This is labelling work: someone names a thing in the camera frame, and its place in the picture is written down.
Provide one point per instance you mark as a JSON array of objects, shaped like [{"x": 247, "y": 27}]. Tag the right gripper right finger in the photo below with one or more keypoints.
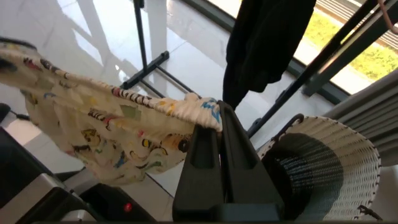
[{"x": 245, "y": 186}]

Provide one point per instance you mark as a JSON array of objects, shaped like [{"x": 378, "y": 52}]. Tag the black garment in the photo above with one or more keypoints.
[{"x": 264, "y": 46}]

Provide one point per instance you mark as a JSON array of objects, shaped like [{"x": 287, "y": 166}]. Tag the pink clothes hanger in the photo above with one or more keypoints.
[{"x": 385, "y": 18}]

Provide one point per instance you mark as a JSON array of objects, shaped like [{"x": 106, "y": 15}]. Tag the black clothes rack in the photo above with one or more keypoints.
[{"x": 141, "y": 37}]

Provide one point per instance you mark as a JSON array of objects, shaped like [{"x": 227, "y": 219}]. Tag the white laundry basket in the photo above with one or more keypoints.
[{"x": 357, "y": 161}]

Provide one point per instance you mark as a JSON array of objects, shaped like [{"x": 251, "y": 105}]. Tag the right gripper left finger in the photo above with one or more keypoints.
[{"x": 199, "y": 186}]

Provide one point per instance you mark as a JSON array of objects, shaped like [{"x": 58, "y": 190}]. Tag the cream printed garment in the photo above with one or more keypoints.
[{"x": 109, "y": 133}]

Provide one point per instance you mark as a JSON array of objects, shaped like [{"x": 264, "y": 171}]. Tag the window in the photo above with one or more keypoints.
[{"x": 373, "y": 59}]

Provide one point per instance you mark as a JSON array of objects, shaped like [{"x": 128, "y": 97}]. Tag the beige curtain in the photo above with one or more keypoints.
[{"x": 373, "y": 109}]

